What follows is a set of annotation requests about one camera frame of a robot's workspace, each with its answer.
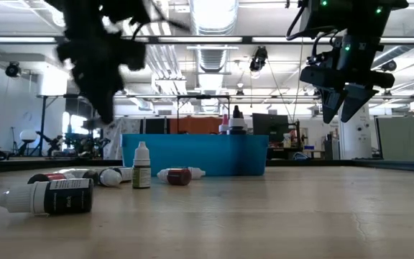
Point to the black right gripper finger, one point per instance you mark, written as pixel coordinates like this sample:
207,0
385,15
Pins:
358,100
332,104

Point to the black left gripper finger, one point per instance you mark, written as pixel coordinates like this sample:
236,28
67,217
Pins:
90,95
107,104

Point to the small dark food coloring bottle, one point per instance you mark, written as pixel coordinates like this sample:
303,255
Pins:
126,174

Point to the small green food coloring bottle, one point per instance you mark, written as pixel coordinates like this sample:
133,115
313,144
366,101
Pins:
110,178

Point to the small olive food coloring bottle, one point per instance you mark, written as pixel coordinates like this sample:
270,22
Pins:
141,176

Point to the small red food coloring bottle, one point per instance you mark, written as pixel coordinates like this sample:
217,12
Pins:
178,177
49,177

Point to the small black food coloring bottle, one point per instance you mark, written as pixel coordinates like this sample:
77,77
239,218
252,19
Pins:
67,198

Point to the large pink food coloring bottle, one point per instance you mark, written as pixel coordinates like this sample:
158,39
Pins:
224,127

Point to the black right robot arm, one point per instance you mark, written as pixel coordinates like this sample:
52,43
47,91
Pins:
354,14

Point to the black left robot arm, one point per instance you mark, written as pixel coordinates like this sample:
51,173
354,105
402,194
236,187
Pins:
85,18

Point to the white patterned sheet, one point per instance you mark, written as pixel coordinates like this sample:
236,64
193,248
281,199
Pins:
128,126

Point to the black round spotlight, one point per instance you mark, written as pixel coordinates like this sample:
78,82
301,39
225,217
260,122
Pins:
12,69
388,65

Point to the white box unit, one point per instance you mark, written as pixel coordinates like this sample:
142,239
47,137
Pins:
52,82

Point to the white pillar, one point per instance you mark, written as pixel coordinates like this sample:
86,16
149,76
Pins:
354,144

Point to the grey partition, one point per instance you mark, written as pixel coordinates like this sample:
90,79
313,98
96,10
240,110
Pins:
404,138

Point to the black monitor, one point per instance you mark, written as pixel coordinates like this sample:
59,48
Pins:
270,124

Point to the white globe lamp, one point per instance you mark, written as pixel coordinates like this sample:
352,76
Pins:
28,135

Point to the orange partition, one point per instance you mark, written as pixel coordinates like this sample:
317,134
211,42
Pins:
192,126

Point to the black gantry bar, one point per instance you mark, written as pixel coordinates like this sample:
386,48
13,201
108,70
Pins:
246,39

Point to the teal plastic bin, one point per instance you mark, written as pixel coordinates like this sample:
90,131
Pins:
210,154

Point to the black vertical post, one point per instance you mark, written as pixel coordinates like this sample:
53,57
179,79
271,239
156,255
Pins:
43,126

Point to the black hanging camera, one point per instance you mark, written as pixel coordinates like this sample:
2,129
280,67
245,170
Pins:
259,59

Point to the black aluminium table frame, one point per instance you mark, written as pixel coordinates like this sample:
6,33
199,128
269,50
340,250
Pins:
13,166

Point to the silver ventilation duct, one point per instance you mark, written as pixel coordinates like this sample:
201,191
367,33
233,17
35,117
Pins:
212,18

